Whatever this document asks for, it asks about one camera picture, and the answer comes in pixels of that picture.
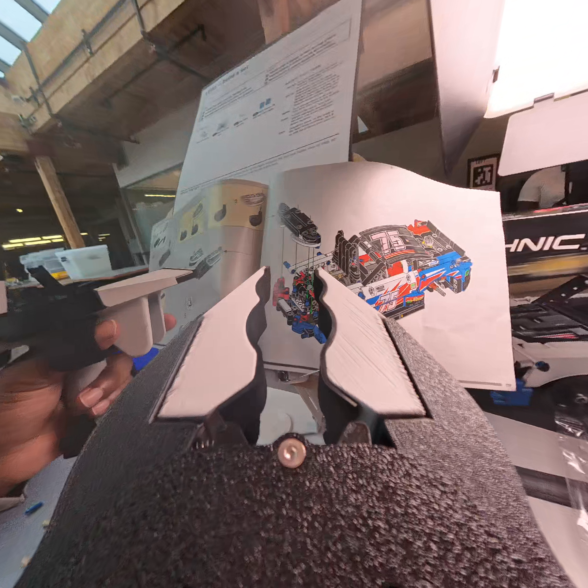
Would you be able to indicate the printed paper sheet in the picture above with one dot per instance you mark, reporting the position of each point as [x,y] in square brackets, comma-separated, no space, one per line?
[275,115]

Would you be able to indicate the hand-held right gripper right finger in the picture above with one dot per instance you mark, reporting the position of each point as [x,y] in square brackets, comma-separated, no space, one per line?
[372,363]

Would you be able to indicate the open instruction booklet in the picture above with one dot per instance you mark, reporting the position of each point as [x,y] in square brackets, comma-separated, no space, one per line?
[413,206]

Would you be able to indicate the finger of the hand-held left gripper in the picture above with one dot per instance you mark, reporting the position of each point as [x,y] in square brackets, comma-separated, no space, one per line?
[138,287]

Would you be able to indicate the wooden roof beam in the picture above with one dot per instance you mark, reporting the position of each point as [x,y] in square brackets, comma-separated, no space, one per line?
[92,55]

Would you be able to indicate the small blue brick pin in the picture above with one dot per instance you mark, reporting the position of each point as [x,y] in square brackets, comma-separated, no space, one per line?
[34,507]

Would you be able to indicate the person's left hand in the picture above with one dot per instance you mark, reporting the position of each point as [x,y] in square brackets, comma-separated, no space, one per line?
[36,413]

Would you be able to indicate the clear plastic bags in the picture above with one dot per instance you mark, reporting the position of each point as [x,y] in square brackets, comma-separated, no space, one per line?
[574,436]

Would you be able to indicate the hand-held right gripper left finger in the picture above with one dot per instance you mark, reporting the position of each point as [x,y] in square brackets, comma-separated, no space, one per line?
[216,363]

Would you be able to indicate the clear plastic storage box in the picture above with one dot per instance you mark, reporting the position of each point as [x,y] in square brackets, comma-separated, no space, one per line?
[85,262]

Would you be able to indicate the grey desk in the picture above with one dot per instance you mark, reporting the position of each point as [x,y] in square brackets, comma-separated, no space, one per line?
[13,542]

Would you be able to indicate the white cardboard box flaps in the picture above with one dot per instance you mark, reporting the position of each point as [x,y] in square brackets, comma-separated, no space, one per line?
[459,69]

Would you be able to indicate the black white marker tag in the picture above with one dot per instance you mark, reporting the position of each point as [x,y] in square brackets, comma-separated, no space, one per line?
[483,174]

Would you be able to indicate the wooden support post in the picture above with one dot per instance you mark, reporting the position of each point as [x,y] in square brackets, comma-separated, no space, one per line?
[59,202]

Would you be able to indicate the toy car box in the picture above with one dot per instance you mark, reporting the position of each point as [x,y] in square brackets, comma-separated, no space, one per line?
[542,248]

